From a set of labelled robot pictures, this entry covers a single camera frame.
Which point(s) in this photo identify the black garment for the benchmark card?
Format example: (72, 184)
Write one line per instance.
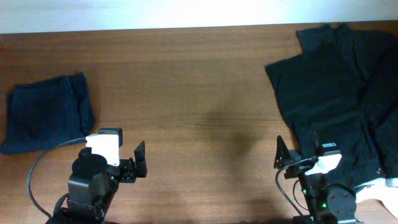
(342, 88)

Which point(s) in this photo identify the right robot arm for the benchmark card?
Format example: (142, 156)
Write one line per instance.
(326, 202)

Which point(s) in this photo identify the dark blue denim shorts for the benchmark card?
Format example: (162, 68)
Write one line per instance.
(44, 114)

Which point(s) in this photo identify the white cloth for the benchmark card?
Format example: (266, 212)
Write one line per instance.
(384, 190)

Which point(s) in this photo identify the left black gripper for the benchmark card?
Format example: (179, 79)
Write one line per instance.
(129, 170)

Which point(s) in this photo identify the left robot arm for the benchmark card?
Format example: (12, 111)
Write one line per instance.
(93, 184)

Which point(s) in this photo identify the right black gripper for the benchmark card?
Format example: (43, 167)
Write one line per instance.
(294, 165)

